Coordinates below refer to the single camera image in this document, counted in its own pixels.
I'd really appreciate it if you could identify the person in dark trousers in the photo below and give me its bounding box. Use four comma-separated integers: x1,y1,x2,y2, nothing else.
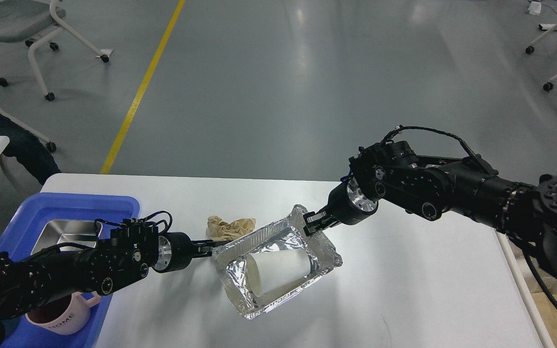
0,114,61,185

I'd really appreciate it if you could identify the grey office chair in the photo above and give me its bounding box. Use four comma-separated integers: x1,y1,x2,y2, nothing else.
0,0,110,101

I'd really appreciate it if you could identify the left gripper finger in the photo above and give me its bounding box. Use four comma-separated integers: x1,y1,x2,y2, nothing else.
191,239,228,259

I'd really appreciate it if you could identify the stainless steel rectangular dish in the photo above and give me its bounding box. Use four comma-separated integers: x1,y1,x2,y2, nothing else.
31,219,106,255

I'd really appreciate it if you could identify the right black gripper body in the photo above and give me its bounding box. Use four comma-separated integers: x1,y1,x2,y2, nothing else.
327,178,379,227

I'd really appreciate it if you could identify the pink HOME mug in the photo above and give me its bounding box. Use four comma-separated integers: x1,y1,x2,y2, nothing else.
25,291,102,335

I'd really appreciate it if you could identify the blue plastic tray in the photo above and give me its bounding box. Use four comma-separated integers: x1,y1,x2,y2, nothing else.
0,192,141,348

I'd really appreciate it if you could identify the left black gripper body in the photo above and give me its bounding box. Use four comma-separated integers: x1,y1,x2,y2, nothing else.
153,232,193,274

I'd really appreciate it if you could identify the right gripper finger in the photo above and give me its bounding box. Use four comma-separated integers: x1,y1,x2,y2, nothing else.
303,211,330,228
305,218,341,236

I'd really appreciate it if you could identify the white chair left edge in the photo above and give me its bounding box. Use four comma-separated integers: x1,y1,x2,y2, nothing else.
0,68,58,153

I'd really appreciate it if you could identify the aluminium foil tray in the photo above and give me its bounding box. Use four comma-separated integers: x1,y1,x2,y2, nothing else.
211,204,343,321

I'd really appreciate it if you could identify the beige plastic bin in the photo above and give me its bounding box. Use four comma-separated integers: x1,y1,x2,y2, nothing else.
497,234,557,348

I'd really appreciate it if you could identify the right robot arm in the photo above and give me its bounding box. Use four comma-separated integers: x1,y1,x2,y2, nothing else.
304,125,557,309

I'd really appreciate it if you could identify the white paper cup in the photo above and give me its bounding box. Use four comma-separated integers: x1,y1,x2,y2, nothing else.
245,248,311,297

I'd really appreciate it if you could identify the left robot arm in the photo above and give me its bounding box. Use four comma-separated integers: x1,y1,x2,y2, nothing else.
0,214,225,344

